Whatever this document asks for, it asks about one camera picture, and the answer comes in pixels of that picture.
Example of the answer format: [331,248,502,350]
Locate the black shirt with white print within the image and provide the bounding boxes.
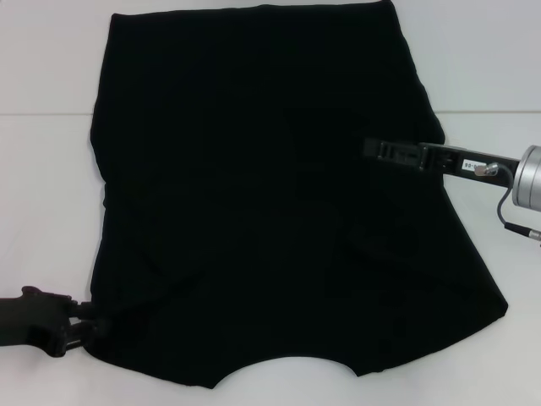
[86,0,509,379]

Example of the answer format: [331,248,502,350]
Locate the right gripper cable with plugs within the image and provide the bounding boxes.
[475,162,541,247]

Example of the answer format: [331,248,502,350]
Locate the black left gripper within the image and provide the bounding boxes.
[0,286,112,359]

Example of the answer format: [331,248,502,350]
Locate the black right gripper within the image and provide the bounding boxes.
[363,138,524,190]

